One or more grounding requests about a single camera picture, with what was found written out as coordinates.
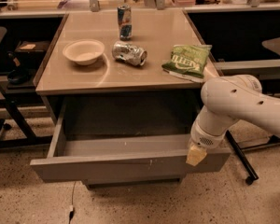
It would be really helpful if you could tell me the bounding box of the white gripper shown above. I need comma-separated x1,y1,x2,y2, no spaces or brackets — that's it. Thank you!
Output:
186,106,238,166

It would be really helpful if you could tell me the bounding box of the grey top drawer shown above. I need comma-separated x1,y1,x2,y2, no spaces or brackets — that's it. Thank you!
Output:
31,102,231,186

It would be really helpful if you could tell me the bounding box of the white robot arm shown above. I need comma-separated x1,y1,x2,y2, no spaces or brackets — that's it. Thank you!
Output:
186,75,280,166

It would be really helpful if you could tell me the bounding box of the grey drawer cabinet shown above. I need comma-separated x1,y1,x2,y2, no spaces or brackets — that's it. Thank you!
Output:
33,8,224,190

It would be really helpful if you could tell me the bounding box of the green chip bag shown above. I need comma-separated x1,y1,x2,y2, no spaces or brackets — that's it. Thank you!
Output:
161,45,212,83

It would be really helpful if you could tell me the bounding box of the crushed silver can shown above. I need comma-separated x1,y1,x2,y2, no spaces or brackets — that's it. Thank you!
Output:
112,41,147,66

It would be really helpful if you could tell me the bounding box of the white paper bowl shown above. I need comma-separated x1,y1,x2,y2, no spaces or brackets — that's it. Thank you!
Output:
63,39,105,65

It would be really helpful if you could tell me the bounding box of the upright blue soda can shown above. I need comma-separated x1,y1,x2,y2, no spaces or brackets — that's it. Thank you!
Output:
118,4,132,41

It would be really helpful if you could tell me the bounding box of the black chair base left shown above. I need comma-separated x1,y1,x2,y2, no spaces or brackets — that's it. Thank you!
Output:
0,25,54,170

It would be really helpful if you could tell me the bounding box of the black round object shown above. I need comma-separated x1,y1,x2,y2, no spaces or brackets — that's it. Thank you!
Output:
7,67,31,85

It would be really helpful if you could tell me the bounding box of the dark box on shelf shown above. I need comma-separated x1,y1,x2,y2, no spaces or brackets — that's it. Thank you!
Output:
15,40,50,59

